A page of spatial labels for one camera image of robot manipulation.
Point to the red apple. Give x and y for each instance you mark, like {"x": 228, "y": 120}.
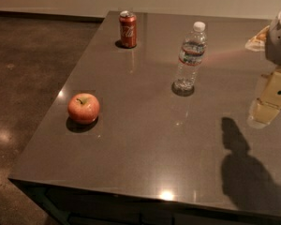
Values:
{"x": 83, "y": 108}

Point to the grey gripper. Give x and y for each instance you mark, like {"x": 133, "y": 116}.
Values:
{"x": 279, "y": 42}

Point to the yellow snack bag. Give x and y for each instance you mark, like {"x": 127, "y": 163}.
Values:
{"x": 258, "y": 41}

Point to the red coke can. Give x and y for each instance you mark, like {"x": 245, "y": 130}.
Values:
{"x": 128, "y": 29}

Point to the clear plastic water bottle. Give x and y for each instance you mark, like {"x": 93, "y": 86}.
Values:
{"x": 189, "y": 59}

